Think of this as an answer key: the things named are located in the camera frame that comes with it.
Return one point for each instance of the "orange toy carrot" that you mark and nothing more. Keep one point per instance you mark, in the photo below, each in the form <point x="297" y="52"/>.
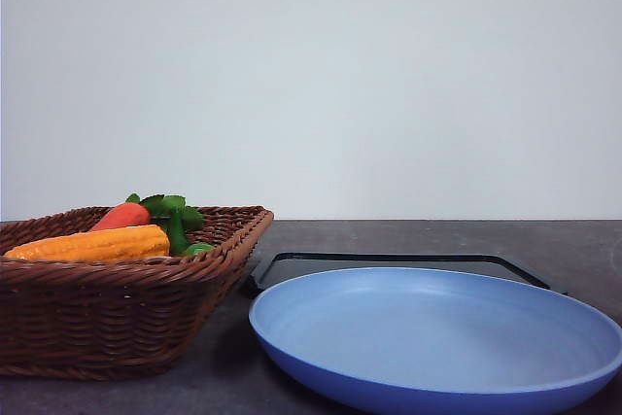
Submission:
<point x="134" y="211"/>

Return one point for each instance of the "black serving tray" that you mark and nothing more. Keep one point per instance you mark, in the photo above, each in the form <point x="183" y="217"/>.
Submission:
<point x="255" y="286"/>

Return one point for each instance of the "brown wicker basket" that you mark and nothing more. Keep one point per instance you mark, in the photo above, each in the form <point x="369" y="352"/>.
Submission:
<point x="117" y="292"/>

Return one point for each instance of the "blue round plate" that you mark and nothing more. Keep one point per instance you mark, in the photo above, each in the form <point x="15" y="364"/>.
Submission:
<point x="435" y="341"/>

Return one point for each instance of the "yellow toy corn cob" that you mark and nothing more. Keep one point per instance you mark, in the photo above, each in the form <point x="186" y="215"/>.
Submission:
<point x="131" y="242"/>

